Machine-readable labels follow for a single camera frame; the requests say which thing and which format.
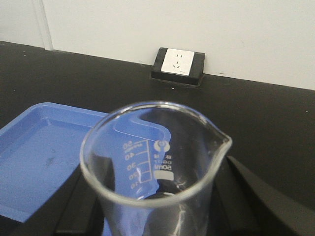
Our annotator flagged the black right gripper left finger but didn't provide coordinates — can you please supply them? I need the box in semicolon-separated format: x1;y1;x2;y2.
55;169;103;236

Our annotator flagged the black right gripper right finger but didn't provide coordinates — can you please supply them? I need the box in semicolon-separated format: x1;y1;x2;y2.
214;156;315;236

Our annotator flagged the clear glass beaker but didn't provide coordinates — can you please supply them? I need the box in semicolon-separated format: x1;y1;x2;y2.
80;101;232;236

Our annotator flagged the blue plastic tray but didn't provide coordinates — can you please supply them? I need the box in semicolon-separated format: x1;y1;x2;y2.
0;102;172;236

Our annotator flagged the white socket in black box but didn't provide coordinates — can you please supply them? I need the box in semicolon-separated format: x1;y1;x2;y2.
151;47;205;86

